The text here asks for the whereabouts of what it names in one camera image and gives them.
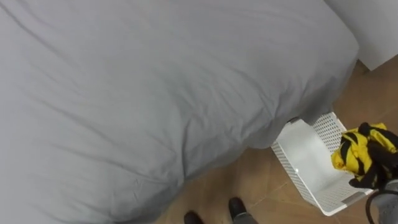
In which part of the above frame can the white wardrobe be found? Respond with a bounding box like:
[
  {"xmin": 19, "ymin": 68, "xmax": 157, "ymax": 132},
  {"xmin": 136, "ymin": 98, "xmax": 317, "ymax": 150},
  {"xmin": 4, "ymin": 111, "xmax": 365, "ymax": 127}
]
[{"xmin": 324, "ymin": 0, "xmax": 398, "ymax": 72}]

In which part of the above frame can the grey bed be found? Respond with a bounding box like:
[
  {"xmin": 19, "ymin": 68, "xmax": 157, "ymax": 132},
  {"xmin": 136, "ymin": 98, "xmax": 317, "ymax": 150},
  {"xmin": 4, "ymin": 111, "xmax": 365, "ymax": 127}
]
[{"xmin": 0, "ymin": 0, "xmax": 361, "ymax": 224}]

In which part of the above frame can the white perforated plastic basket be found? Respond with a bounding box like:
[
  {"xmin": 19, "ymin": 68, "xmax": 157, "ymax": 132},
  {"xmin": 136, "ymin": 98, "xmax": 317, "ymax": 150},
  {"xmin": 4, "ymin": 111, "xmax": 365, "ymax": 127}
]
[{"xmin": 269, "ymin": 111, "xmax": 379, "ymax": 217}]

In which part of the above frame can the yellow black striped cloth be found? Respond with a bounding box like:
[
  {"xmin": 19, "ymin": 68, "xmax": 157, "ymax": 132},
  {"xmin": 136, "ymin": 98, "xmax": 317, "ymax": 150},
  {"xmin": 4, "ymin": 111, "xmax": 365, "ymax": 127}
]
[{"xmin": 330, "ymin": 122, "xmax": 398, "ymax": 182}]

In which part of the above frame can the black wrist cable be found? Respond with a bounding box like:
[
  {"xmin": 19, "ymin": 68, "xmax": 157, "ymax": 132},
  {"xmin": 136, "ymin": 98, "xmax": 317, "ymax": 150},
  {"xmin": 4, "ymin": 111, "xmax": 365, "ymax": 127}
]
[{"xmin": 364, "ymin": 189, "xmax": 398, "ymax": 224}]

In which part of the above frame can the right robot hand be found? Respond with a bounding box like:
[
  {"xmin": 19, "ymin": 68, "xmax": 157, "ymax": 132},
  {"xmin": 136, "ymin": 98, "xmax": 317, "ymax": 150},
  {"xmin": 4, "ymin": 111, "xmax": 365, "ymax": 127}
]
[{"xmin": 348, "ymin": 121, "xmax": 398, "ymax": 190}]

